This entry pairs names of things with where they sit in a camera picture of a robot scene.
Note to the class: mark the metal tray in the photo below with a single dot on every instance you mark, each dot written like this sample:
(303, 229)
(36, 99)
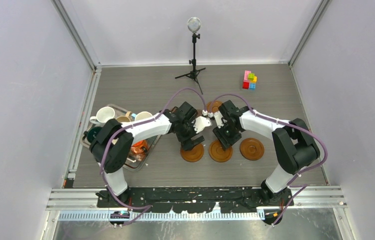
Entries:
(132, 163)

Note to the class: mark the aluminium frame rail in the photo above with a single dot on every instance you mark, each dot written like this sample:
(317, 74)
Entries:
(82, 205)

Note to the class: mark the beige mug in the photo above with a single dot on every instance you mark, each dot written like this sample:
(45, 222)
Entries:
(125, 118)

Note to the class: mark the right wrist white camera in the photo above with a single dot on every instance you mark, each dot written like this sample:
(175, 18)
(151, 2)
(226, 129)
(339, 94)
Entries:
(217, 117)

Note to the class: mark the black tripod stand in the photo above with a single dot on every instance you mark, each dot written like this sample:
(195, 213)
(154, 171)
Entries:
(193, 25)

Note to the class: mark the orange glass mug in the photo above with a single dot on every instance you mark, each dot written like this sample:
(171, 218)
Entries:
(139, 149)

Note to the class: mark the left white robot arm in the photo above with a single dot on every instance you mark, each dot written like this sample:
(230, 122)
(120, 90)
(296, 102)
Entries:
(112, 144)

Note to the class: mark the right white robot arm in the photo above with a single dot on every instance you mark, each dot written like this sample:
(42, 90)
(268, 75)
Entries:
(294, 147)

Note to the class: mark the brown wooden coaster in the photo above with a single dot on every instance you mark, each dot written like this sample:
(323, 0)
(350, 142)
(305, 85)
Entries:
(194, 154)
(174, 109)
(218, 154)
(213, 107)
(252, 149)

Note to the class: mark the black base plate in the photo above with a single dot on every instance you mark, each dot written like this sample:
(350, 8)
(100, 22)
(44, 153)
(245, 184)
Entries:
(195, 200)

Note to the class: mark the dark green mug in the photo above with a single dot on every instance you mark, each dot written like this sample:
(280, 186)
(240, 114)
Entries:
(90, 135)

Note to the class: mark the white mug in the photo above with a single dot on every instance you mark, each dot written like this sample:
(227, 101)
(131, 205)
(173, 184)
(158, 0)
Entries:
(103, 115)

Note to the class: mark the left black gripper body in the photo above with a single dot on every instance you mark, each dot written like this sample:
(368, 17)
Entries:
(186, 133)

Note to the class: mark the colourful toy block stack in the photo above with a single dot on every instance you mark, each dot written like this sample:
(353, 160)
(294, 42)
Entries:
(249, 80)

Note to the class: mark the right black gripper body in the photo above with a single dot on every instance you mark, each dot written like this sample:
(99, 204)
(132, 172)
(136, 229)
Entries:
(227, 135)

